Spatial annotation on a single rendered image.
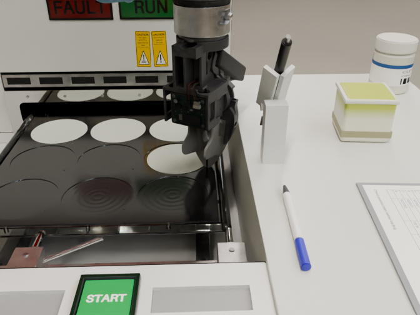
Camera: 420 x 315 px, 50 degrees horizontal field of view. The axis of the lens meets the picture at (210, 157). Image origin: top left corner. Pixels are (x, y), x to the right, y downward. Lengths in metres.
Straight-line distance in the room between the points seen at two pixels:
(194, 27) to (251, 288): 0.33
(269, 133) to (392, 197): 0.17
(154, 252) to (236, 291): 0.27
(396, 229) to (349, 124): 0.20
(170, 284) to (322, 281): 0.14
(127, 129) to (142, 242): 0.24
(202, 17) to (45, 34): 0.42
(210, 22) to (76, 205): 0.31
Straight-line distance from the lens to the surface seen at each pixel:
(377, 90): 0.70
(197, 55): 0.59
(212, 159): 0.71
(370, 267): 0.48
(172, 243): 0.70
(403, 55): 0.87
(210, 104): 0.61
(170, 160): 0.75
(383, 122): 0.69
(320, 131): 0.71
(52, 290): 0.46
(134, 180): 0.70
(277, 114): 0.58
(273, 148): 0.60
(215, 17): 0.60
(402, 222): 0.54
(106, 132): 0.86
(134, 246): 0.70
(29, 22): 0.94
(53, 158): 0.80
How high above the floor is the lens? 1.27
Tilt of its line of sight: 30 degrees down
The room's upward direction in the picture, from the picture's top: straight up
